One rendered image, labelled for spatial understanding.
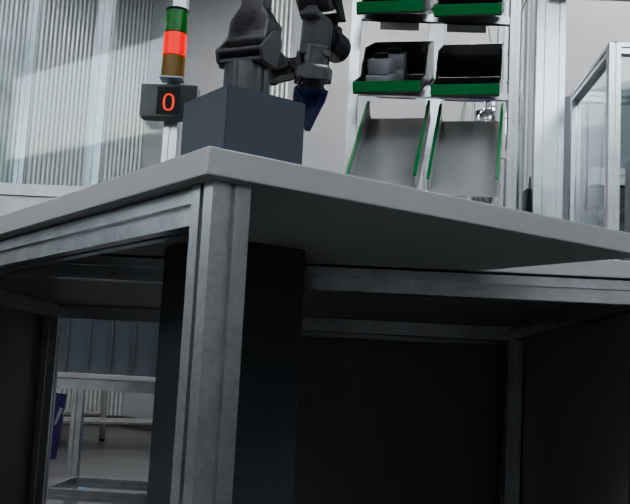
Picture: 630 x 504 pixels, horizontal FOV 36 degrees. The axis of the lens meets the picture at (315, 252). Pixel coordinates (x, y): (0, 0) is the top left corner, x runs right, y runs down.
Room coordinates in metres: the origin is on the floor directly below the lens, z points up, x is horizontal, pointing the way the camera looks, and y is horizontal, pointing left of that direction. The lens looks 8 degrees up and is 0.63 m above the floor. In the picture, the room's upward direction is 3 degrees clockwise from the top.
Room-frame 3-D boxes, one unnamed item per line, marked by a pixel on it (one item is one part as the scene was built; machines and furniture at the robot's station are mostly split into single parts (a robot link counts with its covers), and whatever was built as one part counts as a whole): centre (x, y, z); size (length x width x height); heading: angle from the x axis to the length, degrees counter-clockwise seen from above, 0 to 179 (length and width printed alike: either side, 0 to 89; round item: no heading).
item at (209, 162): (1.50, 0.08, 0.84); 0.90 x 0.70 x 0.03; 35
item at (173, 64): (2.02, 0.33, 1.28); 0.05 x 0.05 x 0.05
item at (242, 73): (1.48, 0.12, 1.09); 0.07 x 0.07 x 0.06; 35
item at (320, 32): (1.71, 0.02, 1.28); 0.09 x 0.06 x 0.07; 156
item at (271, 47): (1.48, 0.13, 1.15); 0.09 x 0.07 x 0.06; 66
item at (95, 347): (3.97, 0.67, 0.73); 0.62 x 0.42 x 0.23; 87
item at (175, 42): (2.02, 0.33, 1.33); 0.05 x 0.05 x 0.05
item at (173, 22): (2.02, 0.33, 1.38); 0.05 x 0.05 x 0.05
